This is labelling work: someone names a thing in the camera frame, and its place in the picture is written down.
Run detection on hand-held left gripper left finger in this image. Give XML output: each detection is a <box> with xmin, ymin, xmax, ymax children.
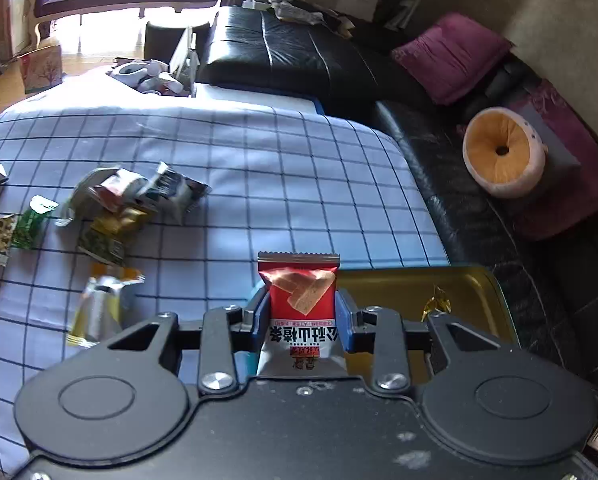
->
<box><xmin>106</xmin><ymin>286</ymin><xmax>272</xmax><ymax>394</ymax></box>

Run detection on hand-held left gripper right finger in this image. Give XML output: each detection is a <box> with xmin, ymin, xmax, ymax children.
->
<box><xmin>335</xmin><ymin>289</ymin><xmax>514</xmax><ymax>395</ymax></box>

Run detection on gold foil candy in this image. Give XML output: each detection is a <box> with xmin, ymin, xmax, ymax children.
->
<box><xmin>419</xmin><ymin>285</ymin><xmax>452</xmax><ymax>321</ymax></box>

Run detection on blue white snack packet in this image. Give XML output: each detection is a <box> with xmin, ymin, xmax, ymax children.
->
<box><xmin>139</xmin><ymin>161</ymin><xmax>213</xmax><ymax>225</ymax></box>

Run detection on silver yellow snack packet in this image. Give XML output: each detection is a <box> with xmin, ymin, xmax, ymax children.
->
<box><xmin>66</xmin><ymin>262</ymin><xmax>147</xmax><ymax>350</ymax></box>

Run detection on green black snack packet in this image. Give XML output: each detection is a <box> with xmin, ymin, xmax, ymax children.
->
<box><xmin>76</xmin><ymin>227</ymin><xmax>127</xmax><ymax>266</ymax></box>

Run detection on white red snack packet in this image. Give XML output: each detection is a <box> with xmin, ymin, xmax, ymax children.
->
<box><xmin>94</xmin><ymin>169</ymin><xmax>150</xmax><ymax>211</ymax></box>

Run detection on long silver snack packet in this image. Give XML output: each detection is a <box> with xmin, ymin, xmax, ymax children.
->
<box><xmin>56</xmin><ymin>167</ymin><xmax>110</xmax><ymax>226</ymax></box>

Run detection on bright green snack packet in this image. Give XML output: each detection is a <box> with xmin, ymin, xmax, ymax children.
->
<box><xmin>11</xmin><ymin>195</ymin><xmax>60</xmax><ymax>251</ymax></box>

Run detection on blue checked tablecloth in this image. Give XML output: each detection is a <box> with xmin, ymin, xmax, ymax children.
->
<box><xmin>0</xmin><ymin>92</ymin><xmax>450</xmax><ymax>466</ymax></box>

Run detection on white blue storage box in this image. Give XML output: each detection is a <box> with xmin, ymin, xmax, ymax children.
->
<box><xmin>195</xmin><ymin>82</ymin><xmax>324</xmax><ymax>116</ymax></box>

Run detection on round orange plush cushion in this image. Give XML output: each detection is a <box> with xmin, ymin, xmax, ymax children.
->
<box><xmin>461</xmin><ymin>107</ymin><xmax>550</xmax><ymax>198</ymax></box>

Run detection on black leather sofa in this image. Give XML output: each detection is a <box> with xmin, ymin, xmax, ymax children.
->
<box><xmin>196</xmin><ymin>5</ymin><xmax>598</xmax><ymax>401</ymax></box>

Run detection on white framed board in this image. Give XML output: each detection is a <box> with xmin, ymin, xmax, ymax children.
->
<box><xmin>169</xmin><ymin>25</ymin><xmax>200</xmax><ymax>96</ymax></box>

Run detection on grey cushion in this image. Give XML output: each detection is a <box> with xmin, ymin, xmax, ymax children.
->
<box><xmin>519</xmin><ymin>102</ymin><xmax>582</xmax><ymax>196</ymax></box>

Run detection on purple patterned cushion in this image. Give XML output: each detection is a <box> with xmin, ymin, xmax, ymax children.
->
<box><xmin>499</xmin><ymin>77</ymin><xmax>598</xmax><ymax>241</ymax></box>

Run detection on plain purple cushion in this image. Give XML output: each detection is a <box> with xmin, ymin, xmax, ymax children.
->
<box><xmin>391</xmin><ymin>11</ymin><xmax>514</xmax><ymax>106</ymax></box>

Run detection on black round stool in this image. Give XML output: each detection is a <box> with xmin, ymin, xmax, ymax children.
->
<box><xmin>145</xmin><ymin>19</ymin><xmax>212</xmax><ymax>63</ymax></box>

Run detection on leaning magazines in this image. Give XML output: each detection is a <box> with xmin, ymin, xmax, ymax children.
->
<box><xmin>384</xmin><ymin>0</ymin><xmax>422</xmax><ymax>31</ymax></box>

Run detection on white paper bag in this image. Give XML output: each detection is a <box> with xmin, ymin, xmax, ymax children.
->
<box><xmin>335</xmin><ymin>0</ymin><xmax>382</xmax><ymax>23</ymax></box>

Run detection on tree print box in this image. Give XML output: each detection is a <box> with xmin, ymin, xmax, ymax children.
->
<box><xmin>19</xmin><ymin>45</ymin><xmax>64</xmax><ymax>95</ymax></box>

